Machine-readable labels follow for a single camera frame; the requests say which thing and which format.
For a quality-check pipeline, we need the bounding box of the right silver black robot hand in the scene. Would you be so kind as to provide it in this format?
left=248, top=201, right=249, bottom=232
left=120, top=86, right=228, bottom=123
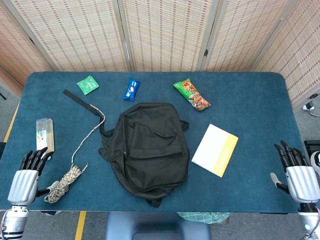
left=269, top=140, right=320, bottom=205

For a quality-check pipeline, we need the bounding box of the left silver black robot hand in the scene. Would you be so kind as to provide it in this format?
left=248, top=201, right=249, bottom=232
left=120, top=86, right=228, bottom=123
left=6, top=146, right=60, bottom=207

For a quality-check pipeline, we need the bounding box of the white and yellow book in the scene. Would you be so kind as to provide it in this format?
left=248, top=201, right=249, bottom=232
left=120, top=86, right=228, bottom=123
left=191, top=123, right=240, bottom=179

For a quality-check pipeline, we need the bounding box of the black fabric backpack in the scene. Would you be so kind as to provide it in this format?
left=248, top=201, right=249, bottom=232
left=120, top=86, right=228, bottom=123
left=62, top=89, right=191, bottom=208

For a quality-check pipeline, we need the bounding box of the black box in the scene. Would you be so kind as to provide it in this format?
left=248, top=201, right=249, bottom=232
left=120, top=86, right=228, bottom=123
left=303, top=139, right=320, bottom=158

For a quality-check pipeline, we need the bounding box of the clear plastic drink bottle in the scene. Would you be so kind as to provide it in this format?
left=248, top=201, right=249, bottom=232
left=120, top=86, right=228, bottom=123
left=35, top=118, right=55, bottom=161

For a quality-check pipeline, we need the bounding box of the blue felt table cover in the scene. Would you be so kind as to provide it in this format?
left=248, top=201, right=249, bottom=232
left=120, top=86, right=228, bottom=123
left=0, top=71, right=313, bottom=214

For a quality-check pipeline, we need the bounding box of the green checked cloth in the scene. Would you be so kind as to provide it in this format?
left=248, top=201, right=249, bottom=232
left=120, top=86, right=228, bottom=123
left=176, top=211, right=231, bottom=225

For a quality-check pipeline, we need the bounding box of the green sachet packet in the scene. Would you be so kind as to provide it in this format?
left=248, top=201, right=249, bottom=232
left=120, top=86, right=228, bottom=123
left=76, top=74, right=100, bottom=96

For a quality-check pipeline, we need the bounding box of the blue grey robot torso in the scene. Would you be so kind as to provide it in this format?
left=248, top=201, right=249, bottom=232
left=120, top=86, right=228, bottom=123
left=104, top=211, right=212, bottom=240

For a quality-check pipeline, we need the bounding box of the green orange snack bag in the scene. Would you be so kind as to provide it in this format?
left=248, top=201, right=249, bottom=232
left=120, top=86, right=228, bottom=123
left=172, top=78, right=212, bottom=112

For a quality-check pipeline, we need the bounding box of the blue cookie packet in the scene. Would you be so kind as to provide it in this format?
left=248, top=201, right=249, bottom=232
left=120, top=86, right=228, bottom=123
left=122, top=78, right=141, bottom=103

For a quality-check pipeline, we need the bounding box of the woven folding screen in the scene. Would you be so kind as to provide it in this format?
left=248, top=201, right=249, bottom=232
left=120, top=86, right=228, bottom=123
left=0, top=0, right=320, bottom=104

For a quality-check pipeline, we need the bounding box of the beige braided rope bundle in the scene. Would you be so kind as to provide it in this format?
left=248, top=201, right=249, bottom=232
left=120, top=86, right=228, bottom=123
left=43, top=104, right=106, bottom=204

